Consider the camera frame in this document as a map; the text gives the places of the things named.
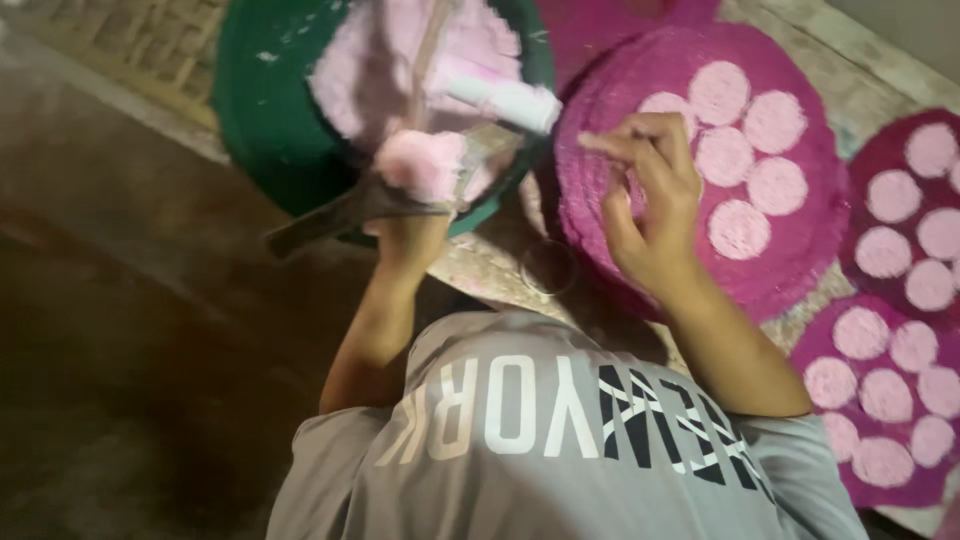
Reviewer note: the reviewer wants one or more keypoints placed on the person's right hand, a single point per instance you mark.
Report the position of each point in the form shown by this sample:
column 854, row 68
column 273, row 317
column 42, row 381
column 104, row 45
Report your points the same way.
column 664, row 217

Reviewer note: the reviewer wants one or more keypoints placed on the person's left hand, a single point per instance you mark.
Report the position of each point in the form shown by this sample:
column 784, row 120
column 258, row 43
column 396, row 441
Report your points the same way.
column 405, row 244

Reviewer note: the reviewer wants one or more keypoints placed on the person's left fingers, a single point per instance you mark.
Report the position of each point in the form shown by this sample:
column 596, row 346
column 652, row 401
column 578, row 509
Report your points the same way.
column 405, row 223

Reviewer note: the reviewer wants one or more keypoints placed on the stack of magenta dotted discs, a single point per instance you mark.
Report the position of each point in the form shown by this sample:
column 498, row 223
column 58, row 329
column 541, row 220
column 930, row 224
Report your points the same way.
column 780, row 247

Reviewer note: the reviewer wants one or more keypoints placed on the pink paste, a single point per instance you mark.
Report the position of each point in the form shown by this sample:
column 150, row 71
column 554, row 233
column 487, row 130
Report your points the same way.
column 375, row 67

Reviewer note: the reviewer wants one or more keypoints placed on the white roller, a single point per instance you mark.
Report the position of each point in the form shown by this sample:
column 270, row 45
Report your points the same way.
column 510, row 97

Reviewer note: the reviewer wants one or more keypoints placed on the green plastic basin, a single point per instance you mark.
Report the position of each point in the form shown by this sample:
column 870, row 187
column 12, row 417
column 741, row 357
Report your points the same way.
column 262, row 112

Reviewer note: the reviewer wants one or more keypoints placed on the plain magenta disc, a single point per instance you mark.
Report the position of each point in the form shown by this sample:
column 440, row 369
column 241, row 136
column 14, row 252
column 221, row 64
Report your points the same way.
column 592, row 30

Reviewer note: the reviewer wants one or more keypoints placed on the grey printed shirt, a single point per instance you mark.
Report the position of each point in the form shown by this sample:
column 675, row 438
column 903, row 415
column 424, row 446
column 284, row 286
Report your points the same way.
column 540, row 465

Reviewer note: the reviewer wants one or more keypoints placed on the woven bamboo mat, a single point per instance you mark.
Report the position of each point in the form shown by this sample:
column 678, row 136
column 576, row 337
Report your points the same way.
column 150, row 45

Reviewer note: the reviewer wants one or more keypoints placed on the beige woven sack mat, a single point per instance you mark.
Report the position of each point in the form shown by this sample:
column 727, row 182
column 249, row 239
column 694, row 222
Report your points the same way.
column 817, row 82

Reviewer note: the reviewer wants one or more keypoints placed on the dark magenta dotted disc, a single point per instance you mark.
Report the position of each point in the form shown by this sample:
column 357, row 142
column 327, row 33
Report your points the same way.
column 862, row 157

